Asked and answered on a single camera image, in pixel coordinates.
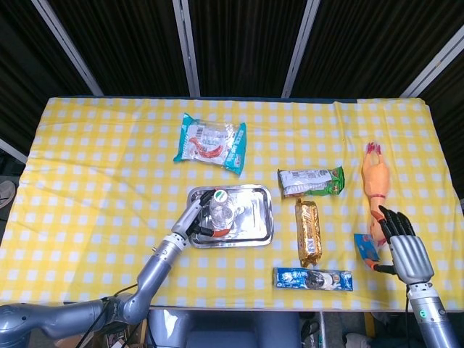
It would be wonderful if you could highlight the small blue card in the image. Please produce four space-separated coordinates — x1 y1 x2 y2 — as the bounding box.
353 233 381 262

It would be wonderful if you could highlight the blue cookie pack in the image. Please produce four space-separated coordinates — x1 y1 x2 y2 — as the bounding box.
272 267 355 292

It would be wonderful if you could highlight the aluminium frame post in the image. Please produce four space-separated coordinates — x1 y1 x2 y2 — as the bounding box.
399 25 464 99
281 0 322 98
0 137 28 165
30 0 104 96
172 0 202 97

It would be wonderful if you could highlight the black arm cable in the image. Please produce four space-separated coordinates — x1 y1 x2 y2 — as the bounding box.
78 284 138 348
404 288 413 348

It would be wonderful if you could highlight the clear plastic bottle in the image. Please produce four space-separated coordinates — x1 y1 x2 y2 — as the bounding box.
208 188 235 233

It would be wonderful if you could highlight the grey shoe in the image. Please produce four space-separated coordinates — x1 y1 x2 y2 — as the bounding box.
0 180 17 210

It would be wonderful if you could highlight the teal clear snack bag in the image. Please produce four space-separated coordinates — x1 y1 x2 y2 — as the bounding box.
173 112 248 178

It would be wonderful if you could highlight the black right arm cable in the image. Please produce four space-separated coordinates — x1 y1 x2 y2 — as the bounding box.
404 288 413 348

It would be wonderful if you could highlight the rectangular metal tray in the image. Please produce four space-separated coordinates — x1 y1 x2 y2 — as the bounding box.
186 183 274 249

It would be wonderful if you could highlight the orange rubber chicken toy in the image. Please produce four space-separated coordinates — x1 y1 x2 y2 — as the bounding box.
361 141 393 248

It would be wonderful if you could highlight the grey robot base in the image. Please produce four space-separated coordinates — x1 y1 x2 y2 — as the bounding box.
146 309 302 348

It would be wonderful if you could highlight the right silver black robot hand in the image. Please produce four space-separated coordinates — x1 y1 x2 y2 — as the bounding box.
365 205 436 285

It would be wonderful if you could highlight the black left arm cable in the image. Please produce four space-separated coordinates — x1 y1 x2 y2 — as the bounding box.
78 284 138 348

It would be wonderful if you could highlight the green white snack pack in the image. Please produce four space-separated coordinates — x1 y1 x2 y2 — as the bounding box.
277 165 346 199

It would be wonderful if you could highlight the yellow white checkered tablecloth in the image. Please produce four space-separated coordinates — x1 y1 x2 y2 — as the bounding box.
0 95 464 313

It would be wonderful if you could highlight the gold foil biscuit pack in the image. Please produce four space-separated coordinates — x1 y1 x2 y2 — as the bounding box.
294 198 324 268

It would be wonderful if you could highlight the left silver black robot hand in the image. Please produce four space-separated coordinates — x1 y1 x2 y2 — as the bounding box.
170 188 233 244

